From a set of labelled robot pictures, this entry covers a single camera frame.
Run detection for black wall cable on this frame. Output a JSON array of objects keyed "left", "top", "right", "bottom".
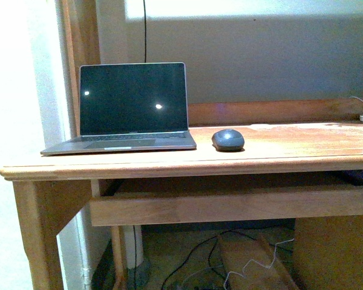
[{"left": 142, "top": 0, "right": 148, "bottom": 63}]

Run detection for grey open laptop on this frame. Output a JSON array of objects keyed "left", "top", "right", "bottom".
[{"left": 41, "top": 62, "right": 197, "bottom": 156}]

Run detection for wooden desk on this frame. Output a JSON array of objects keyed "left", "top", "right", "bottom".
[{"left": 0, "top": 0, "right": 363, "bottom": 290}]

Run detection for wooden keyboard tray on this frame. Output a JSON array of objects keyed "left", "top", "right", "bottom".
[{"left": 90, "top": 172, "right": 363, "bottom": 226}]

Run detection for white cable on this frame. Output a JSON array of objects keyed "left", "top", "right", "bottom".
[{"left": 223, "top": 237, "right": 295, "bottom": 288}]

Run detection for black floor cable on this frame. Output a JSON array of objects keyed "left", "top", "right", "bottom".
[{"left": 132, "top": 225, "right": 294, "bottom": 290}]

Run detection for dark grey computer mouse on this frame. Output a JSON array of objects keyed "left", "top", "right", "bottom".
[{"left": 211, "top": 129, "right": 245, "bottom": 152}]

